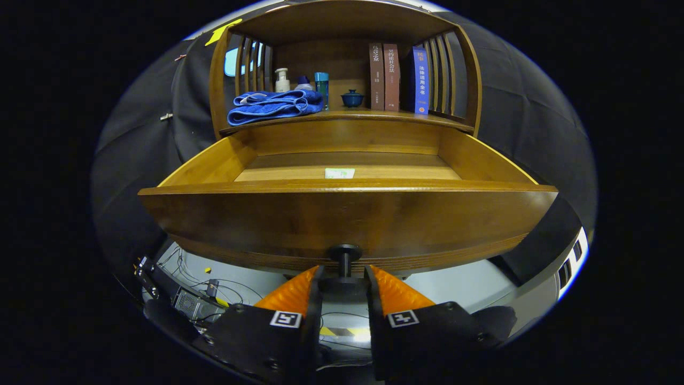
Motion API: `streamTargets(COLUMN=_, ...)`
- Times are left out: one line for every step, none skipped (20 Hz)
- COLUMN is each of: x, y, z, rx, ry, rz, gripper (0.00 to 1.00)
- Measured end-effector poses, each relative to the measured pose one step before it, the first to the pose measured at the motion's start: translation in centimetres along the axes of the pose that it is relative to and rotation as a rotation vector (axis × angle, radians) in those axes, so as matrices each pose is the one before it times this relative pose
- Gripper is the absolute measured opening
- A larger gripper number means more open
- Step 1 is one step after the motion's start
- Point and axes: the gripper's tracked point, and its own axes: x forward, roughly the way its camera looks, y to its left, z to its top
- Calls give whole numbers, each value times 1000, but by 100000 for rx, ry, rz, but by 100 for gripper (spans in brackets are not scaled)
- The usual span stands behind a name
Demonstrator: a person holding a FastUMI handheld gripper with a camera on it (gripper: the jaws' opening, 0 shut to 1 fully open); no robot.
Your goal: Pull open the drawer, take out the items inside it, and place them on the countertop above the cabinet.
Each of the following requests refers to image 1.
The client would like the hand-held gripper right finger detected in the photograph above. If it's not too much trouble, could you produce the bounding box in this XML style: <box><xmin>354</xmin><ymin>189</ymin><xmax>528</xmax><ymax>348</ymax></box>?
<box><xmin>365</xmin><ymin>265</ymin><xmax>508</xmax><ymax>381</ymax></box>

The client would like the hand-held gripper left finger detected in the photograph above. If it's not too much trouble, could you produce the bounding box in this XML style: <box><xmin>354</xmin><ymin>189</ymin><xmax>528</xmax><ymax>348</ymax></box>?
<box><xmin>192</xmin><ymin>265</ymin><xmax>325</xmax><ymax>383</ymax></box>

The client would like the wooden drawer with black knob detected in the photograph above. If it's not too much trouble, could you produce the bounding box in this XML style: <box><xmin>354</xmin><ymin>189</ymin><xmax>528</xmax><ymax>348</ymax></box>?
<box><xmin>138</xmin><ymin>119</ymin><xmax>559</xmax><ymax>292</ymax></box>

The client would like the wooden countertop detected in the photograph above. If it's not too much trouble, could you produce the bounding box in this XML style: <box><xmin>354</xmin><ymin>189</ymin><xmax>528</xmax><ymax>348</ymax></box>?
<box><xmin>220</xmin><ymin>94</ymin><xmax>476</xmax><ymax>134</ymax></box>

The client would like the wooden cabinet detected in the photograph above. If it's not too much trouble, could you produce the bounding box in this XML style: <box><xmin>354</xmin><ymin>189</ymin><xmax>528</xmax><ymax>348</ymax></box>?
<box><xmin>207</xmin><ymin>0</ymin><xmax>483</xmax><ymax>156</ymax></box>

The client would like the yellow and black floor tape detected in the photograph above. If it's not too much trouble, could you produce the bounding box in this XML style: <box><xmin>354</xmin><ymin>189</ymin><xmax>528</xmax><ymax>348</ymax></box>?
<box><xmin>320</xmin><ymin>326</ymin><xmax>370</xmax><ymax>343</ymax></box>

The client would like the grey metal box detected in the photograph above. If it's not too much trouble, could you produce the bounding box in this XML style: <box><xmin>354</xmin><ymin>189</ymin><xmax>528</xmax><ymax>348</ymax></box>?
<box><xmin>174</xmin><ymin>288</ymin><xmax>224</xmax><ymax>322</ymax></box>

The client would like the blue folded towel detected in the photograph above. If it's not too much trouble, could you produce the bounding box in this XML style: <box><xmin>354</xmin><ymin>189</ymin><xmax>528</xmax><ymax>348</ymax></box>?
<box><xmin>227</xmin><ymin>90</ymin><xmax>325</xmax><ymax>127</ymax></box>

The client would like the white panel with dark slots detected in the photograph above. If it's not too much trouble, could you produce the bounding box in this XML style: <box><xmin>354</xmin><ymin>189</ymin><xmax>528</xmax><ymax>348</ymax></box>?
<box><xmin>553</xmin><ymin>227</ymin><xmax>589</xmax><ymax>300</ymax></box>

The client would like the clear teal bottle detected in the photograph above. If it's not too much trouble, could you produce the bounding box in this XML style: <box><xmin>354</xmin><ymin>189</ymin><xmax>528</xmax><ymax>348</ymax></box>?
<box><xmin>314</xmin><ymin>72</ymin><xmax>330</xmax><ymax>111</ymax></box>

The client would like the dark brown book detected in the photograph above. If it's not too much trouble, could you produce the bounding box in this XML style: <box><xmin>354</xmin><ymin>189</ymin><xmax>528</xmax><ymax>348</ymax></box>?
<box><xmin>369</xmin><ymin>43</ymin><xmax>385</xmax><ymax>111</ymax></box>

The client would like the light brown book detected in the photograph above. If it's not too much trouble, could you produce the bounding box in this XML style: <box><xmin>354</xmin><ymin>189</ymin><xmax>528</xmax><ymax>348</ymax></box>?
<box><xmin>383</xmin><ymin>43</ymin><xmax>400</xmax><ymax>112</ymax></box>

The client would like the blue book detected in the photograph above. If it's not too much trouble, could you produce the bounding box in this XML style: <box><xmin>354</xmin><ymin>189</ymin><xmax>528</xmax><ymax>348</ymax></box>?
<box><xmin>409</xmin><ymin>45</ymin><xmax>430</xmax><ymax>116</ymax></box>

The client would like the bundle of floor cables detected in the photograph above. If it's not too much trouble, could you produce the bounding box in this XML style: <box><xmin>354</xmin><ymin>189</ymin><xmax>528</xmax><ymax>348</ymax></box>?
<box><xmin>158</xmin><ymin>246</ymin><xmax>281</xmax><ymax>313</ymax></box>

